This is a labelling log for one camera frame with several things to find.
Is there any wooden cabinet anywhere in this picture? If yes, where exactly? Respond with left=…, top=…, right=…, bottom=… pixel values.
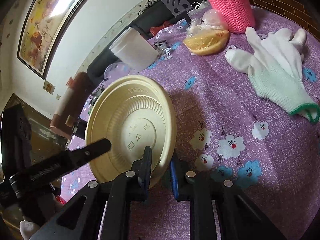
left=0, top=93, right=68, bottom=170

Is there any brown armchair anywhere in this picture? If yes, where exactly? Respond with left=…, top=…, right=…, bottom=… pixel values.
left=50, top=72, right=94, bottom=140

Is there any green candy wrapper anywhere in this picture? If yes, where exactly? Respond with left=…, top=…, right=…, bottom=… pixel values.
left=89, top=86, right=105, bottom=106

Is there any purple floral tablecloth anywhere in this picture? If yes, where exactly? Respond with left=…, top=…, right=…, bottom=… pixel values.
left=60, top=4, right=320, bottom=240

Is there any white plastic jar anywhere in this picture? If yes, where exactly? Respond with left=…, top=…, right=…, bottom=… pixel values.
left=110, top=27, right=158, bottom=72

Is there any red plastic bag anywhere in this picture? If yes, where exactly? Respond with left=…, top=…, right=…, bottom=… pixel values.
left=150, top=21, right=172, bottom=37

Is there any white knit glove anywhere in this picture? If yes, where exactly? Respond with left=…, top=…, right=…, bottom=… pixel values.
left=225, top=27, right=319, bottom=124

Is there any framed horse painting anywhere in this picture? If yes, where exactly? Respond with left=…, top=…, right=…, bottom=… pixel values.
left=17, top=0, right=85, bottom=79

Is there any bagged orange food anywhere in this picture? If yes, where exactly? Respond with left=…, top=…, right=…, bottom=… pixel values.
left=183, top=9, right=229, bottom=56

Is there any grey phone stand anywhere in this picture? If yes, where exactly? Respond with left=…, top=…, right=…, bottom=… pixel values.
left=161, top=0, right=193, bottom=25

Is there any pink knit-sleeved bottle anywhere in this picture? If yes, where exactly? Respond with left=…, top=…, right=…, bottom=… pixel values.
left=208, top=0, right=255, bottom=34

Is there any small wall plaque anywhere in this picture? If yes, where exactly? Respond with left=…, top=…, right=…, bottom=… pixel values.
left=43, top=80, right=55, bottom=94

